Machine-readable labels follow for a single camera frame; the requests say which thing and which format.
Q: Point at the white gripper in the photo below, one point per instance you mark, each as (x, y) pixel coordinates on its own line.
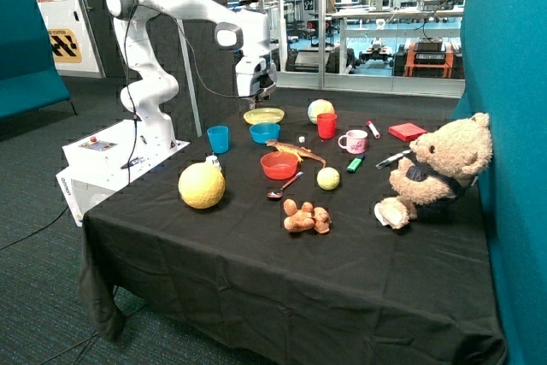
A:
(256, 77)

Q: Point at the blue plastic cup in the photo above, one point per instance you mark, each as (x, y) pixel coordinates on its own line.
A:
(219, 139)

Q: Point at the red plastic cup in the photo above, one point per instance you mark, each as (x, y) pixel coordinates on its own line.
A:
(326, 125)

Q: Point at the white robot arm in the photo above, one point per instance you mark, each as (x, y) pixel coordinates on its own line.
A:
(246, 30)

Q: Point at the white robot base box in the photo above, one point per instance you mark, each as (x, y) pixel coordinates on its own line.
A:
(94, 169)

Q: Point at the yellow plastic bowl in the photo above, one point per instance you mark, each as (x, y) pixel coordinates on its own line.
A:
(264, 115)

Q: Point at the blue plastic bowl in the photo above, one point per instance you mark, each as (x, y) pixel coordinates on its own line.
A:
(262, 132)

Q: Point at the dark grey partition panel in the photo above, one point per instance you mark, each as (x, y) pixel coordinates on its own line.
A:
(187, 51)

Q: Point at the pastel multicolour ball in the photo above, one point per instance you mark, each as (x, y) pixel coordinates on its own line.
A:
(317, 107)

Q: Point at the orange toy lizard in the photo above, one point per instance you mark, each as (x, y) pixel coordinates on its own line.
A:
(298, 151)

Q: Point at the red plastic bowl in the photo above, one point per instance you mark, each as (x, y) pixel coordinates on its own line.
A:
(279, 165)

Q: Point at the small white bottle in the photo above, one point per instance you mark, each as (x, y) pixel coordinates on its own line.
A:
(213, 160)

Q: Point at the metal spoon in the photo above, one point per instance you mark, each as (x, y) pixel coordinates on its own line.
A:
(278, 194)

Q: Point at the small yellow-green ball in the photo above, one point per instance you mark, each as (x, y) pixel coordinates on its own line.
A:
(328, 179)

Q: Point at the large yellow ball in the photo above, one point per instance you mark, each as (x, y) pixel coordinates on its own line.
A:
(201, 185)

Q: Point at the pink mug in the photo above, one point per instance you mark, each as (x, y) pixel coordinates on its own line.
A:
(354, 141)

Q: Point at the green highlighter pen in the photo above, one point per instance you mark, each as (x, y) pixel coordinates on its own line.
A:
(355, 163)

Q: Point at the red white marker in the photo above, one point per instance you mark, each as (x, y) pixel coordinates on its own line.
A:
(373, 130)

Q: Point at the small orange plush toy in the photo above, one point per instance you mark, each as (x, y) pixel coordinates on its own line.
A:
(305, 218)

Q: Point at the black pen on base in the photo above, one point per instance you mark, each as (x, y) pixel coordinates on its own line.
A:
(132, 162)

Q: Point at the black tablecloth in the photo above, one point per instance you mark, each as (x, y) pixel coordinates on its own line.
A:
(360, 294)

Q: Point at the red square box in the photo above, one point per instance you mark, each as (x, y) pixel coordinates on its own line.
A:
(406, 132)

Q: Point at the large beige teddy bear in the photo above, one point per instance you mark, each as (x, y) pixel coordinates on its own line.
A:
(446, 163)

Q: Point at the teal sofa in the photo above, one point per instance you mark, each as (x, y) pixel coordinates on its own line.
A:
(29, 79)

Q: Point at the teal partition wall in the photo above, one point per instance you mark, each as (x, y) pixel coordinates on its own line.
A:
(504, 59)

